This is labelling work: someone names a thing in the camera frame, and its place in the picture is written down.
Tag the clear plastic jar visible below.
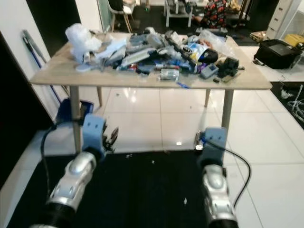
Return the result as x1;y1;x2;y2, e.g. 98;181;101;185
160;68;180;81

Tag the small grey device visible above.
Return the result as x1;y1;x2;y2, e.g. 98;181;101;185
200;64;219;79

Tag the white low table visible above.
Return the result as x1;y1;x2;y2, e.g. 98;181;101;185
252;47;304;82

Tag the light wooden table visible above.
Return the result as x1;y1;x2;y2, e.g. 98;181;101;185
30;32;273;155

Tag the clear plastic bag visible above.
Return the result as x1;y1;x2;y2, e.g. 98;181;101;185
199;29;233;55

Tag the blue dustpan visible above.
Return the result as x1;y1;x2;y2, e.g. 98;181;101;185
56;99;95;125

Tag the black round object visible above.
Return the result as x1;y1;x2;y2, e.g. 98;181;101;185
199;49;219;65

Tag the white cable bundle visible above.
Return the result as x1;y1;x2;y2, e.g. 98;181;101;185
287;83;304;124

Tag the white plastic bag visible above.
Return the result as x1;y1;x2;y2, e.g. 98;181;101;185
66;23;103;65

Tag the black boxy device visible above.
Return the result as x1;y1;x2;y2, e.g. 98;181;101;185
216;57;243;82

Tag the long black strip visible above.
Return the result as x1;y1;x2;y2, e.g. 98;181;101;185
164;31;200;67

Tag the white crumpled paper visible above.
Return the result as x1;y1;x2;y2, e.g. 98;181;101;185
97;38;127;60

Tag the flat grey box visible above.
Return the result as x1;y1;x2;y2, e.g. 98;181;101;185
123;47;156;67

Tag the black carry bag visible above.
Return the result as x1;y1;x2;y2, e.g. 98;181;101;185
253;39;304;70

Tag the white framed table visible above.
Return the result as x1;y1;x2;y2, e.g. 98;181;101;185
164;0;195;27

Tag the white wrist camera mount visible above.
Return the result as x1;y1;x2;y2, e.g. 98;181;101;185
199;127;228;167
82;114;108;152

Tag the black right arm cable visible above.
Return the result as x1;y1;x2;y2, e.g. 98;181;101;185
205;138;252;208

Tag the black floor mat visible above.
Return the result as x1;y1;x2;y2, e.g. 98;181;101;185
7;150;221;228

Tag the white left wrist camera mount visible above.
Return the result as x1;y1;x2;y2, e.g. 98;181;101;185
82;114;108;152

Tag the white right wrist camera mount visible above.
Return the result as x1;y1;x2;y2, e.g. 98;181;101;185
199;127;228;167

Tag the chair with black backrest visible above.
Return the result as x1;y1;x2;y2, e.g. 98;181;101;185
107;0;136;33

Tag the white drawer cabinet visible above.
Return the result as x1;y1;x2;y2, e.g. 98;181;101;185
266;0;304;41

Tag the white round lid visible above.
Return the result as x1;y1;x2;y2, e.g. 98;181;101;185
75;64;92;73

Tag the yellow box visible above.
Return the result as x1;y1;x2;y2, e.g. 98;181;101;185
284;34;304;47

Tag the person in patterned shirt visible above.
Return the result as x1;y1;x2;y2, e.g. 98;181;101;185
199;0;228;29

